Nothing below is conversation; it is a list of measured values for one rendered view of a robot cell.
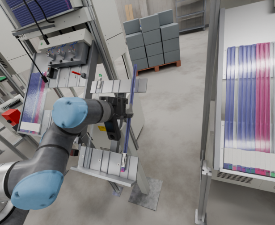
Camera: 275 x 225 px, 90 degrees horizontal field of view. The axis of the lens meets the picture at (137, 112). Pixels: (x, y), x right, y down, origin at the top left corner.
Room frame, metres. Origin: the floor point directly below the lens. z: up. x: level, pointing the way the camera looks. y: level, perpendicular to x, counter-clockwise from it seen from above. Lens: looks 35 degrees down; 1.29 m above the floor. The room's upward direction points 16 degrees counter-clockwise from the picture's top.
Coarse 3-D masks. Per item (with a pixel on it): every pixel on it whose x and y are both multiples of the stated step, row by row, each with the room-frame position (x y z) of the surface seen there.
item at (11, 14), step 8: (0, 0) 1.33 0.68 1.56; (72, 0) 1.04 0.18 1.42; (80, 0) 1.09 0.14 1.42; (8, 8) 1.34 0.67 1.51; (72, 8) 1.06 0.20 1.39; (56, 16) 1.13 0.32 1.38; (16, 24) 1.33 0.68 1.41; (32, 24) 1.26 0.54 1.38; (16, 128) 1.06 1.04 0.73; (88, 136) 0.69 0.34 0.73; (120, 152) 0.86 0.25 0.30; (120, 192) 0.65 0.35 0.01
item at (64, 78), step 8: (40, 56) 1.40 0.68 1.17; (40, 64) 1.34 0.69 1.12; (32, 72) 1.34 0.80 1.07; (56, 72) 1.16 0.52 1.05; (64, 72) 1.11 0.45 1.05; (80, 72) 1.01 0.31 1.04; (56, 80) 1.11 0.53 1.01; (64, 80) 1.06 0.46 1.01; (72, 80) 1.01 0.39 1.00; (80, 80) 0.97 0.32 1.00
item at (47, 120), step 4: (44, 112) 0.98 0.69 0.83; (48, 112) 0.96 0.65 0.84; (44, 116) 0.96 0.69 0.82; (48, 116) 0.94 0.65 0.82; (44, 120) 0.94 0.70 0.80; (48, 120) 0.92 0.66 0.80; (52, 120) 0.90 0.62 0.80; (44, 124) 0.91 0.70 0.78; (48, 124) 0.89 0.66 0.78; (44, 128) 0.89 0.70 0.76; (48, 128) 0.87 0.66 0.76; (40, 132) 0.89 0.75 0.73; (44, 132) 0.87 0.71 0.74
